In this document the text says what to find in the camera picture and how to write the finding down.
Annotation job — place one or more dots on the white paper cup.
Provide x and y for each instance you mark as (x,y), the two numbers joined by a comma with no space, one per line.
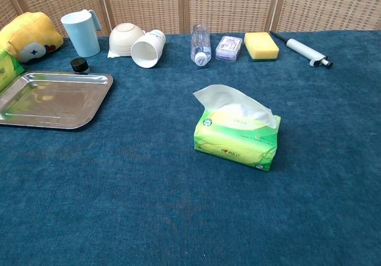
(146,51)

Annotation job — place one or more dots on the blue tablecloth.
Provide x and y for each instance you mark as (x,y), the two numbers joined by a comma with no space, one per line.
(119,188)

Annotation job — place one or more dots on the white bowl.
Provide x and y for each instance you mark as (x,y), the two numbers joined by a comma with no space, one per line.
(113,54)

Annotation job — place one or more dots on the white pipette with black tip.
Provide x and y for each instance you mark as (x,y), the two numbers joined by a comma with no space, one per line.
(300,47)

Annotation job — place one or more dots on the beige bowl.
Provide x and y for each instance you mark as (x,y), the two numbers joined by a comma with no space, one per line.
(123,38)

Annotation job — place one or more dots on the light blue plastic mug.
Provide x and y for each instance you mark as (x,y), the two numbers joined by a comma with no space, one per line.
(81,37)

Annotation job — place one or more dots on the yellow plush toy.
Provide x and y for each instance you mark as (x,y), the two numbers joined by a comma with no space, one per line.
(29,31)

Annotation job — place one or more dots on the clear box with purple print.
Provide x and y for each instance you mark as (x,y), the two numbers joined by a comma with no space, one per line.
(227,47)

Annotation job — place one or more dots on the green soft tissue pack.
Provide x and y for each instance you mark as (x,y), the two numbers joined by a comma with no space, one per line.
(232,142)
(7,69)

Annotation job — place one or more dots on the woven bamboo folding screen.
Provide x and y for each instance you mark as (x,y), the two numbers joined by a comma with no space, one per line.
(238,4)

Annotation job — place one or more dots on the clear plastic water bottle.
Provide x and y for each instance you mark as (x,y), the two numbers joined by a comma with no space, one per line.
(200,40)

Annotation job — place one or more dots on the yellow sponge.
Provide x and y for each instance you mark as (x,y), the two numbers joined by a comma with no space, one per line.
(260,44)

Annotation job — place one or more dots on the stainless steel tray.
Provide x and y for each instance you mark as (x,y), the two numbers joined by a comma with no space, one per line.
(53,99)

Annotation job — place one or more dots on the white tissue sheet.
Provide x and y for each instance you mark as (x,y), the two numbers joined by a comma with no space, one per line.
(229,99)

